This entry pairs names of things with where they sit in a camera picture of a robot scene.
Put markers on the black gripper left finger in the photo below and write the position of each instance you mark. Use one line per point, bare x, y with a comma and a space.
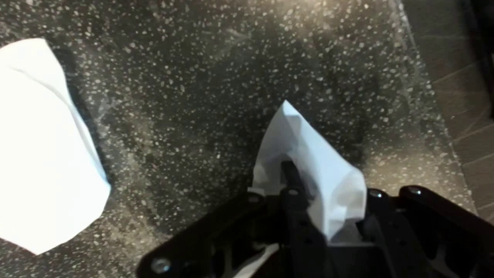
241, 237

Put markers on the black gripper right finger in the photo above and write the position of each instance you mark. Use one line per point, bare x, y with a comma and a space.
437, 237

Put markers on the white paper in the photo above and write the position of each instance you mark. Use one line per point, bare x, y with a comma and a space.
47, 155
318, 164

